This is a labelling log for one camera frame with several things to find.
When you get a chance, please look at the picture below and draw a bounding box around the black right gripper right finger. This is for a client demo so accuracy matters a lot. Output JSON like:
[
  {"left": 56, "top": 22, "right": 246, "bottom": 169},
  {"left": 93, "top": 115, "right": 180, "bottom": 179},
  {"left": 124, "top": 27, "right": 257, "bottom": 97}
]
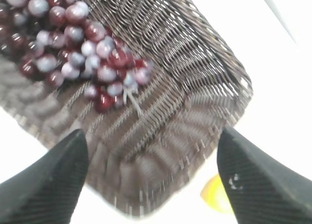
[{"left": 217, "top": 127, "right": 312, "bottom": 224}]

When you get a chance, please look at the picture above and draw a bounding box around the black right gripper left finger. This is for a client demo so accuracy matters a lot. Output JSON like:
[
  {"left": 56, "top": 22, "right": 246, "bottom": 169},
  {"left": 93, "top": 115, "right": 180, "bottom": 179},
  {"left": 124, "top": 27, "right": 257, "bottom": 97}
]
[{"left": 0, "top": 129, "right": 88, "bottom": 224}]

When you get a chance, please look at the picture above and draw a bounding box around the dark red grape bunch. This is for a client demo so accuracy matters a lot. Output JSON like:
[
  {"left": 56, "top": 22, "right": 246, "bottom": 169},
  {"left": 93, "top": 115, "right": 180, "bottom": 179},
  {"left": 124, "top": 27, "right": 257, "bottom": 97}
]
[{"left": 0, "top": 0, "right": 154, "bottom": 113}]

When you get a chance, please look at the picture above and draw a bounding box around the black woven wicker basket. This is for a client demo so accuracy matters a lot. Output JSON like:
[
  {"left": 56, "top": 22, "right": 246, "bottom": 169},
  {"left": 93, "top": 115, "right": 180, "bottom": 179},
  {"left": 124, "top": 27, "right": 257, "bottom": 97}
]
[{"left": 0, "top": 0, "right": 253, "bottom": 217}]

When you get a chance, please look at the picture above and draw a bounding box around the yellow lemon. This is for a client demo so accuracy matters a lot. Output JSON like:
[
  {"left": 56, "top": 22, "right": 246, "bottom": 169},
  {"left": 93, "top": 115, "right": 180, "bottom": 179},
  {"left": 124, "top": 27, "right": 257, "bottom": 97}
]
[{"left": 200, "top": 174, "right": 234, "bottom": 214}]

